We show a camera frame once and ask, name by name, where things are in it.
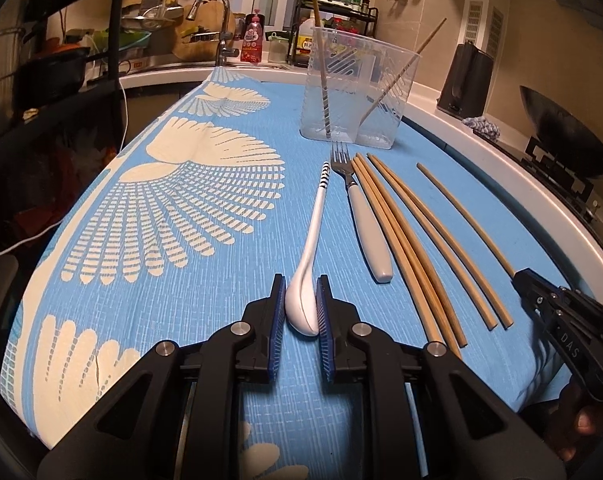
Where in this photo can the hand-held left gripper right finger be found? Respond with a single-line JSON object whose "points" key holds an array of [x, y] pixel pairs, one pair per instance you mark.
{"points": [[326, 320]]}

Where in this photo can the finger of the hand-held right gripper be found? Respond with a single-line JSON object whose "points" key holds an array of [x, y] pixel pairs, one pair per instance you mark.
{"points": [[536, 292]]}

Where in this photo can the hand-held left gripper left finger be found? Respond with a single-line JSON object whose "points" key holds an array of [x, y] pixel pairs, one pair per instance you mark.
{"points": [[277, 320]]}

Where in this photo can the clear plastic container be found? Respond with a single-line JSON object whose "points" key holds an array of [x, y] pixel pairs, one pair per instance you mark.
{"points": [[346, 85]]}

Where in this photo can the person's right hand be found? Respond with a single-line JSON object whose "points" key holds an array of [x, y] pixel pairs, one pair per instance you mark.
{"points": [[586, 425]]}

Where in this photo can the blue patterned cloth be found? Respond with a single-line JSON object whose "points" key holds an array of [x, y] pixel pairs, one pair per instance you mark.
{"points": [[206, 285]]}

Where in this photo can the black gas stove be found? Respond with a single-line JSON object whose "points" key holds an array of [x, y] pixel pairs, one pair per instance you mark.
{"points": [[556, 172]]}

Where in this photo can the black wok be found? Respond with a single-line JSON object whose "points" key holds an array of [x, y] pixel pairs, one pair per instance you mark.
{"points": [[566, 130]]}

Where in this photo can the blue white scrub cloth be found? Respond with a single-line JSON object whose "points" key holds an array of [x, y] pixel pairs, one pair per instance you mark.
{"points": [[481, 127]]}

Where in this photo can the black box appliance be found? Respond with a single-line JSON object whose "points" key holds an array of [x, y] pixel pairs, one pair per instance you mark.
{"points": [[466, 80]]}

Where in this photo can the green lidded jar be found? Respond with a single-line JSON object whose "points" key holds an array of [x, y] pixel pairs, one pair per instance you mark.
{"points": [[279, 50]]}

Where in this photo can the yellow label bottle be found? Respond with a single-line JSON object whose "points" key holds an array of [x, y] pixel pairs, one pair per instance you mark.
{"points": [[304, 42]]}

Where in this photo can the red dish soap bottle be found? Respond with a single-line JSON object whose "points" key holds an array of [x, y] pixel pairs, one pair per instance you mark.
{"points": [[251, 42]]}

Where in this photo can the metal kitchen faucet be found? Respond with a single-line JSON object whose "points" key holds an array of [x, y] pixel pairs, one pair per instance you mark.
{"points": [[225, 25]]}

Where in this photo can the black spice rack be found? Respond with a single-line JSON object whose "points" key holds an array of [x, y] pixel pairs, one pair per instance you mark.
{"points": [[371, 15]]}

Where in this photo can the wooden cutting board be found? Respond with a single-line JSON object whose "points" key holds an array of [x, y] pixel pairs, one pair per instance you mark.
{"points": [[211, 12]]}

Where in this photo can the green basin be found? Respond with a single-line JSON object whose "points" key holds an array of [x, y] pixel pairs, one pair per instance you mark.
{"points": [[126, 40]]}

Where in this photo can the metal bowl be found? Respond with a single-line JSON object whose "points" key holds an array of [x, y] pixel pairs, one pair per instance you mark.
{"points": [[151, 20]]}

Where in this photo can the black pot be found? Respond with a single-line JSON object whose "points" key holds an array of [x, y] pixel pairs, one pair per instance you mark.
{"points": [[51, 75]]}

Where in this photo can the black shelf rack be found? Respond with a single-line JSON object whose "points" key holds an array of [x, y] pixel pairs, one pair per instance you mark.
{"points": [[115, 20]]}

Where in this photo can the steel pot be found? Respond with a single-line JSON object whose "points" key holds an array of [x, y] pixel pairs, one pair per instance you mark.
{"points": [[13, 20]]}

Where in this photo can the white wall vent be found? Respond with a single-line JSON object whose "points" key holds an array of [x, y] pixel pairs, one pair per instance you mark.
{"points": [[496, 30], [475, 22]]}

